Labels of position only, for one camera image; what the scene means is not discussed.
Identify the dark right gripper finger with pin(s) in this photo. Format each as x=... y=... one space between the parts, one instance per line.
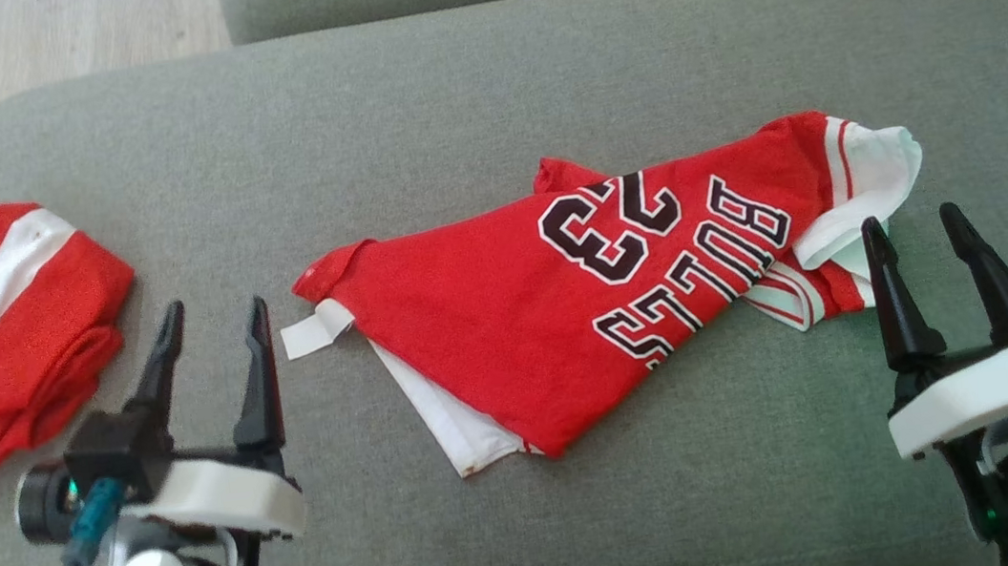
x=995 y=290
x=903 y=320

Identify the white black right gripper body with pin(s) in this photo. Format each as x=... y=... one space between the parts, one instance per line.
x=980 y=398

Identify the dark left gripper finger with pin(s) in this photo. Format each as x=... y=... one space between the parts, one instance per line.
x=161 y=373
x=259 y=390

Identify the red Bulls basketball jersey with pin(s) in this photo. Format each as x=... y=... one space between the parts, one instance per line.
x=490 y=323

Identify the red shorts with white stripe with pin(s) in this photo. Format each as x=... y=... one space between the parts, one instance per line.
x=36 y=311

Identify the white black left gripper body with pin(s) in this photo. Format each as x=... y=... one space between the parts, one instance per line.
x=222 y=495

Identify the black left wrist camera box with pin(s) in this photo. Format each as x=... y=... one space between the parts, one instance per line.
x=116 y=451

